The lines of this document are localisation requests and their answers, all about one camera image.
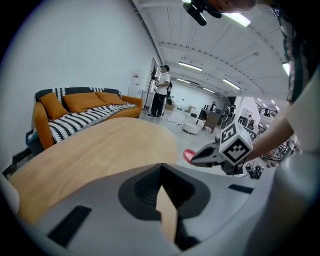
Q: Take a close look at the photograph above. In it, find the black head-worn camera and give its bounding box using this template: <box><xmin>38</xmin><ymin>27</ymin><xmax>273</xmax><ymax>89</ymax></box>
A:
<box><xmin>182</xmin><ymin>0</ymin><xmax>223</xmax><ymax>27</ymax></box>

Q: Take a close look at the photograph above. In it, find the person's right forearm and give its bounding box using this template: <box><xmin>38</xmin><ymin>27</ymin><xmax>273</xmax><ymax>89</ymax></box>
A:
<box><xmin>246</xmin><ymin>116</ymin><xmax>295</xmax><ymax>163</ymax></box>

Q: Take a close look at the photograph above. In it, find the person's face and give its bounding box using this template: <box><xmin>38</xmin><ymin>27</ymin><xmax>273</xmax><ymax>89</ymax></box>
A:
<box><xmin>206</xmin><ymin>0</ymin><xmax>258</xmax><ymax>15</ymax></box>

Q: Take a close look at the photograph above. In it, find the bundle of black cables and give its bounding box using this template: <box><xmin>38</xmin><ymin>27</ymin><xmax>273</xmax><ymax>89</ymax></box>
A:
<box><xmin>246</xmin><ymin>162</ymin><xmax>265</xmax><ymax>180</ymax></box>

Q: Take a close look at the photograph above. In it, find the orange sofa cushion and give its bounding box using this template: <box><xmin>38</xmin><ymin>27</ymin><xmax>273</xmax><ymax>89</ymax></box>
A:
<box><xmin>62</xmin><ymin>92</ymin><xmax>106</xmax><ymax>114</ymax></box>
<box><xmin>94</xmin><ymin>91</ymin><xmax>126</xmax><ymax>106</ymax></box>
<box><xmin>39</xmin><ymin>91</ymin><xmax>69</xmax><ymax>121</ymax></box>

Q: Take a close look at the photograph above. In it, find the orange sofa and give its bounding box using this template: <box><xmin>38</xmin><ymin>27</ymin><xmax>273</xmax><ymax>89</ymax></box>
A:
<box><xmin>32</xmin><ymin>86</ymin><xmax>144</xmax><ymax>150</ymax></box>

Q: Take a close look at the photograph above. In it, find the black white striped blanket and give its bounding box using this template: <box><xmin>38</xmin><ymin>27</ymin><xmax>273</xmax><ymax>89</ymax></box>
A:
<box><xmin>48</xmin><ymin>86</ymin><xmax>138</xmax><ymax>144</ymax></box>

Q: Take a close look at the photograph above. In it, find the row of ceiling light strips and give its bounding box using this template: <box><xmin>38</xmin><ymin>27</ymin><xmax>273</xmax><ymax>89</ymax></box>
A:
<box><xmin>176</xmin><ymin>11</ymin><xmax>292</xmax><ymax>96</ymax></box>

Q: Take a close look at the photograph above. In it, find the wooden coffee table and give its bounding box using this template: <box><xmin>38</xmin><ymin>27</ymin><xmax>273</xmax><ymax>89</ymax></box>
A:
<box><xmin>8</xmin><ymin>117</ymin><xmax>179</xmax><ymax>226</ymax></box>

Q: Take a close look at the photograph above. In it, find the wooden coat rack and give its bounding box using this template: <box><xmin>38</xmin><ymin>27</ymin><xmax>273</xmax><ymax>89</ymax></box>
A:
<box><xmin>144</xmin><ymin>69</ymin><xmax>159</xmax><ymax>115</ymax></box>

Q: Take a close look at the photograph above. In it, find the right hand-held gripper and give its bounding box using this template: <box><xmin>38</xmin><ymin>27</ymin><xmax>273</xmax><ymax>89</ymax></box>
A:
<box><xmin>191</xmin><ymin>121</ymin><xmax>254</xmax><ymax>176</ymax></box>

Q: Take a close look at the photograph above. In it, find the person's green sweatshirt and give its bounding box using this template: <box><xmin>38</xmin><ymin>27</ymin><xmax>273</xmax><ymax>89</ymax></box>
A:
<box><xmin>271</xmin><ymin>0</ymin><xmax>320</xmax><ymax>103</ymax></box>

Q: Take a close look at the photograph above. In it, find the round white side table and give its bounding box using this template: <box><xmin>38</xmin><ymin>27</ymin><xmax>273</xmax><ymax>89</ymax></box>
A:
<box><xmin>181</xmin><ymin>117</ymin><xmax>201</xmax><ymax>136</ymax></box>

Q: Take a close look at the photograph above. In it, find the white vase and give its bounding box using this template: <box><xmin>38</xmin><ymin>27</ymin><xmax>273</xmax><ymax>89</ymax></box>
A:
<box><xmin>1</xmin><ymin>176</ymin><xmax>21</xmax><ymax>216</ymax></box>

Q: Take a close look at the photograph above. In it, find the pink round coaster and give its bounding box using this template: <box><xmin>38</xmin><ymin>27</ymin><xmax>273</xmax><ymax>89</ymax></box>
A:
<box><xmin>182</xmin><ymin>148</ymin><xmax>199</xmax><ymax>165</ymax></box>

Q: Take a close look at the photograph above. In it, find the dark wooden desk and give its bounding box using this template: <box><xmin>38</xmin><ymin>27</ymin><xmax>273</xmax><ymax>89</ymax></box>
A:
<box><xmin>197</xmin><ymin>107</ymin><xmax>222</xmax><ymax>134</ymax></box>

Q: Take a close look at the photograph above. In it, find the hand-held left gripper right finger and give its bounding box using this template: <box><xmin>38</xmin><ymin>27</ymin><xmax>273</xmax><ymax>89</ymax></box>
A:
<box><xmin>161</xmin><ymin>163</ymin><xmax>261</xmax><ymax>256</ymax></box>

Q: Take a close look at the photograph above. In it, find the blue tissue box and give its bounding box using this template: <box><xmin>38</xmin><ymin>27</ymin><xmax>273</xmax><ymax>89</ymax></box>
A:
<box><xmin>25</xmin><ymin>128</ymin><xmax>45</xmax><ymax>157</ymax></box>

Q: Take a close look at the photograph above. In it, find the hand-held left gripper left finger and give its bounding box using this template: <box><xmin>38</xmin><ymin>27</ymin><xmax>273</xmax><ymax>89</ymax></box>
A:
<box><xmin>32</xmin><ymin>163</ymin><xmax>181</xmax><ymax>256</ymax></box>

